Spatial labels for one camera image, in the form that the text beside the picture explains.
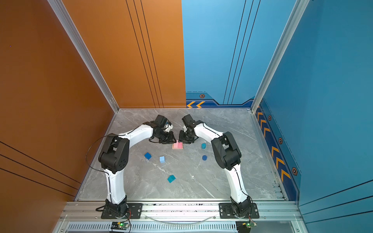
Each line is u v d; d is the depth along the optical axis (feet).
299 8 2.29
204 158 3.01
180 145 3.15
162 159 2.93
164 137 2.78
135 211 2.41
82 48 2.76
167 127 2.82
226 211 2.38
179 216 2.38
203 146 3.18
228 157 1.85
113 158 1.74
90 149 3.34
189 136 2.74
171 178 2.75
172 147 3.15
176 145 3.11
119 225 2.32
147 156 3.07
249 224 2.29
